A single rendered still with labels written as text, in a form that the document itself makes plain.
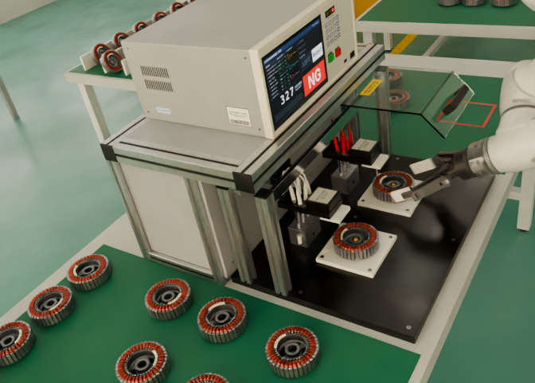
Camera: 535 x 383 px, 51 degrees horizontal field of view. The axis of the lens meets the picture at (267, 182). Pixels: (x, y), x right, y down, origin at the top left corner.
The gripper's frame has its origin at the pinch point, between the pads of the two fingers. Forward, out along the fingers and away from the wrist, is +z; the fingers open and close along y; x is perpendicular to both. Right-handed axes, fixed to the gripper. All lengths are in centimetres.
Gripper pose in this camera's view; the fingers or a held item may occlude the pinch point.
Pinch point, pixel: (406, 181)
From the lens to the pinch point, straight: 154.4
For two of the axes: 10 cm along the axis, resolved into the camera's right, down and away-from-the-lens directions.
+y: -5.4, 5.4, -6.4
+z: -6.3, 2.5, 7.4
